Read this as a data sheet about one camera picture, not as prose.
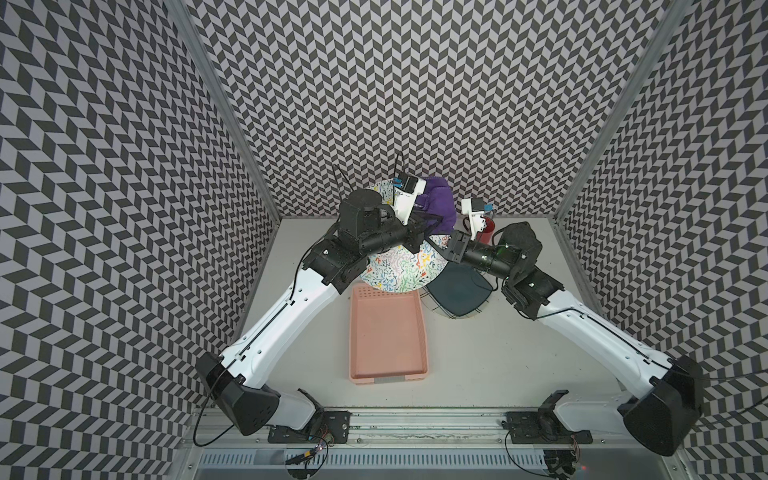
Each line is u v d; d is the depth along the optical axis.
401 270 0.64
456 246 0.59
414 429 0.75
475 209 0.60
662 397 0.38
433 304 0.96
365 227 0.48
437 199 0.60
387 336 0.89
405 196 0.53
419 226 0.53
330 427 0.73
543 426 0.66
